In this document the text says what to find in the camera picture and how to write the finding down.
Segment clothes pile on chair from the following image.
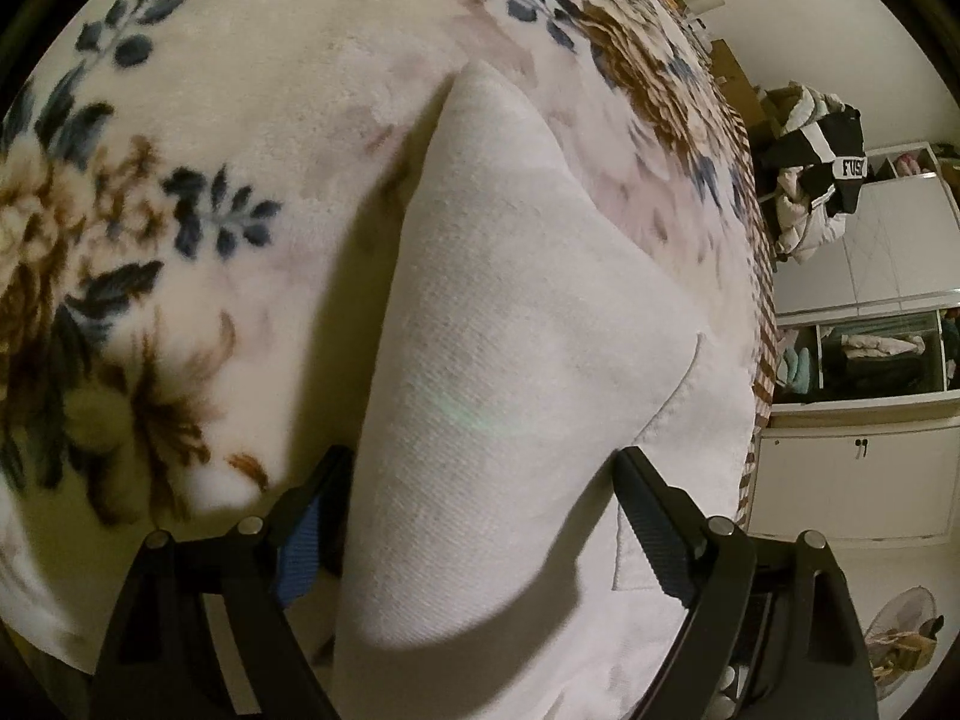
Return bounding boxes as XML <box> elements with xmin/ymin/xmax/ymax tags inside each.
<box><xmin>758</xmin><ymin>82</ymin><xmax>869</xmax><ymax>263</ymax></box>

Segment floral bed blanket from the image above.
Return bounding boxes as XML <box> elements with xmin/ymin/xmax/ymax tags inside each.
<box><xmin>2</xmin><ymin>0</ymin><xmax>773</xmax><ymax>671</ymax></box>

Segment white pants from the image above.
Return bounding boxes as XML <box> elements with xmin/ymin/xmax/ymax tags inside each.
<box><xmin>332</xmin><ymin>62</ymin><xmax>755</xmax><ymax>718</ymax></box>

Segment brown cardboard box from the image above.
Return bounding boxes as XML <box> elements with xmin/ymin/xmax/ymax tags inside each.
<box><xmin>709</xmin><ymin>39</ymin><xmax>771</xmax><ymax>135</ymax></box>

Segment white wardrobe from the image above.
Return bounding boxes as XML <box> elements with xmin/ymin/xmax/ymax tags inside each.
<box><xmin>747</xmin><ymin>142</ymin><xmax>958</xmax><ymax>544</ymax></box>

